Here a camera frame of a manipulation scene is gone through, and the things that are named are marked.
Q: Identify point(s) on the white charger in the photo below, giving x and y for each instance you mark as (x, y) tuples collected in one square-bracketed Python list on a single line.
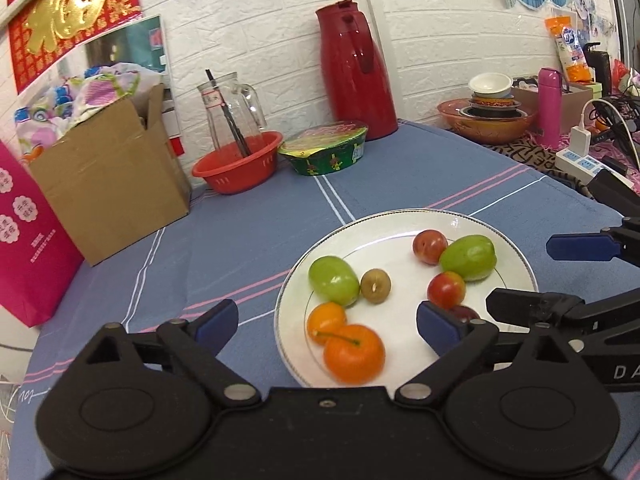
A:
[(580, 140)]

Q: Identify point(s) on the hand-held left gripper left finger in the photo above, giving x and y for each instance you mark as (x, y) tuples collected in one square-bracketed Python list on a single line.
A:
[(217, 320)]

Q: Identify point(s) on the small cardboard box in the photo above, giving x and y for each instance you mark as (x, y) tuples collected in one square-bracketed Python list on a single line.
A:
[(575, 105)]

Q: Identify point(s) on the orange snack packet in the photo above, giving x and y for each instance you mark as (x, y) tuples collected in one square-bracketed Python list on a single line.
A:
[(570, 50)]

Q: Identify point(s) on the red and gold wall hanging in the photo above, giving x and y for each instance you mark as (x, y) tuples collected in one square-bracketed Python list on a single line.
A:
[(65, 15)]

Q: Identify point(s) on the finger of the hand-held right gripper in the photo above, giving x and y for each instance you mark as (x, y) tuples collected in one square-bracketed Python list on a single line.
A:
[(535, 307), (580, 247)]

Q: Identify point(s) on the pink tote bag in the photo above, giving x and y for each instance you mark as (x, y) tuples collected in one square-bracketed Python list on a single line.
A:
[(30, 240)]

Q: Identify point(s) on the red thermos jug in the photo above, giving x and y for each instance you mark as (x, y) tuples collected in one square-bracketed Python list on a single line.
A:
[(350, 85)]

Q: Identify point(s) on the white bowl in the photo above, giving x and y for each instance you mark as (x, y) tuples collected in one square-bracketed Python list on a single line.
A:
[(491, 84)]

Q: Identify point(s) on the white plate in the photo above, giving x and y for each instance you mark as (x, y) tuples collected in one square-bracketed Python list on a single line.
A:
[(400, 270)]

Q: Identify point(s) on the small orange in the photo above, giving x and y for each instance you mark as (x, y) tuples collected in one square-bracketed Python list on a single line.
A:
[(327, 320)]

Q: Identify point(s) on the dark patterned cloth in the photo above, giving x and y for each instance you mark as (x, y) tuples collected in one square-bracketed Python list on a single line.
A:
[(520, 152)]

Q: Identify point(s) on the green instant noodle bowl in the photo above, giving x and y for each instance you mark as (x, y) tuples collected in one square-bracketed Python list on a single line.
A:
[(325, 155)]

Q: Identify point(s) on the white power strip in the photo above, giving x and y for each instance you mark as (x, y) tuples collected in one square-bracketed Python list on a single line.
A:
[(585, 162)]

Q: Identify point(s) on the blue checked tablecloth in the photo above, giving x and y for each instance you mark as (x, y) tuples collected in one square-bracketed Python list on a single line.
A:
[(225, 240)]

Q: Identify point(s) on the stacked patterned bowl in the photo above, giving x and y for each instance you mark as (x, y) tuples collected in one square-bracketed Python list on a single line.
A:
[(492, 104)]

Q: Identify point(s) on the large patterned bowl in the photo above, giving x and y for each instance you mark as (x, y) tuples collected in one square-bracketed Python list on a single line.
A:
[(490, 132)]

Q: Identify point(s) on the pink thermos bottle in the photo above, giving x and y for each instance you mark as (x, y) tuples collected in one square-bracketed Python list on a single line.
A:
[(550, 110)]

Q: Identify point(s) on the red plastic basin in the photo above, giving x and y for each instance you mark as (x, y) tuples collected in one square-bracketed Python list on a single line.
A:
[(235, 175)]

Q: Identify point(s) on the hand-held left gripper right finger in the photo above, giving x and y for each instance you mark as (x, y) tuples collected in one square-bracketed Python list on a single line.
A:
[(440, 325)]

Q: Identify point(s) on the green mango with slit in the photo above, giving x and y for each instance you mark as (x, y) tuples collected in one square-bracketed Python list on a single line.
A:
[(333, 280)]

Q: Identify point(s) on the orange with stem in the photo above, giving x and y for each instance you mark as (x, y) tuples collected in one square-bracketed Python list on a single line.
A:
[(354, 355)]

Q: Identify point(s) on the black straw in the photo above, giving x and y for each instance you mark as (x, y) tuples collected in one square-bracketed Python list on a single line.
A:
[(229, 117)]

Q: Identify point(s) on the floral cloth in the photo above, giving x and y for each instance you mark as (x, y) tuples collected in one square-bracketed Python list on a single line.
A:
[(100, 90)]

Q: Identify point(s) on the red plum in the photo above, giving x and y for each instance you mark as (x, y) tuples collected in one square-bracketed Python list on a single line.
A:
[(446, 290), (429, 246)]

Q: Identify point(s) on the dark purple plum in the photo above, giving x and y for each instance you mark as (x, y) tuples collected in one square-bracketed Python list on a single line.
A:
[(466, 314)]

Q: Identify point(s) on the glass pitcher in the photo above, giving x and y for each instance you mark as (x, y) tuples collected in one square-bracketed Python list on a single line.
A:
[(220, 110)]

